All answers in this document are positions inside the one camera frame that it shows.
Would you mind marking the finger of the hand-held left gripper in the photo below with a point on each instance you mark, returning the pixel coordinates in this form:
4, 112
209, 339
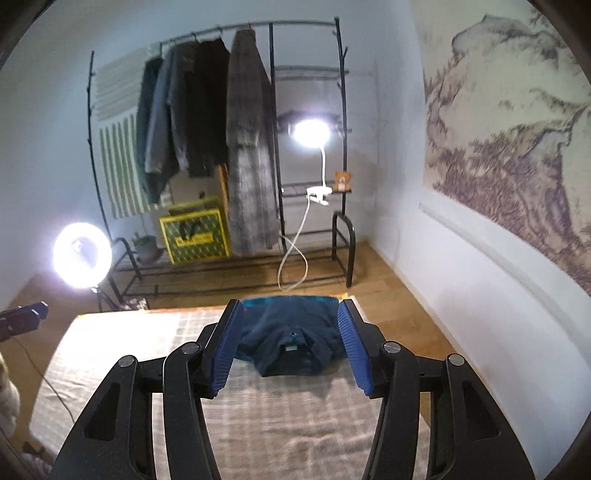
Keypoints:
27, 308
18, 328

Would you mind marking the small potted plant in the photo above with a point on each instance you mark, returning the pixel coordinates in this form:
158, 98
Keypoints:
147, 249

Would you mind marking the green white striped cloth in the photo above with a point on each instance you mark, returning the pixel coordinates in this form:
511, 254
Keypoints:
115, 161

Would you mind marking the landscape wall mural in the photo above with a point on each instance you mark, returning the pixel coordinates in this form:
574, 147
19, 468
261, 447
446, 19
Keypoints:
508, 138

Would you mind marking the black hanging jacket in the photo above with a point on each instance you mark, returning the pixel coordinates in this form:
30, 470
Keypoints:
207, 101

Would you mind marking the brown cardboard box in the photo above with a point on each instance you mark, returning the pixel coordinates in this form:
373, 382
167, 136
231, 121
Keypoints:
194, 189

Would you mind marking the person's left hand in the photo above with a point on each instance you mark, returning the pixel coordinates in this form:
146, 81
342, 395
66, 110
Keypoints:
7, 397

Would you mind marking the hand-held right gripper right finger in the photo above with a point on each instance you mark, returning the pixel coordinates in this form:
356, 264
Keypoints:
355, 350

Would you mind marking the white clip lamp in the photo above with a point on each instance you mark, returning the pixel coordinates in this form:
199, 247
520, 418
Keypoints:
309, 131

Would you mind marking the patterned floor item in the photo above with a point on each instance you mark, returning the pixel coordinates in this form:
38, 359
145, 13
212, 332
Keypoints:
135, 303

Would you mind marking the small brown teddy bear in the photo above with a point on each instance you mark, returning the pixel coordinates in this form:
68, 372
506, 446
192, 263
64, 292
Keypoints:
342, 179

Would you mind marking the long grey hanging coat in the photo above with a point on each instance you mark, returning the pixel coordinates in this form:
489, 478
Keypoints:
249, 161

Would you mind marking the blue plaid fleece jacket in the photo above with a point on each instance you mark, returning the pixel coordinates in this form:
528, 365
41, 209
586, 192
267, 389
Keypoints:
291, 327

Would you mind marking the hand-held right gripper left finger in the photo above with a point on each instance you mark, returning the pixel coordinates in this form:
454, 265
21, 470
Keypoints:
228, 350

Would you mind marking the black metal clothes rack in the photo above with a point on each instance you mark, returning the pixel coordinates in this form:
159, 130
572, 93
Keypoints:
352, 249

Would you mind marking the grey blue hanging jacket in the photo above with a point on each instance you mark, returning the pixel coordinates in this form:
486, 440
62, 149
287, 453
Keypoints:
161, 115

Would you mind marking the yellow printed box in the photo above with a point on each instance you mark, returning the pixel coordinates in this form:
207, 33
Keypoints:
194, 240

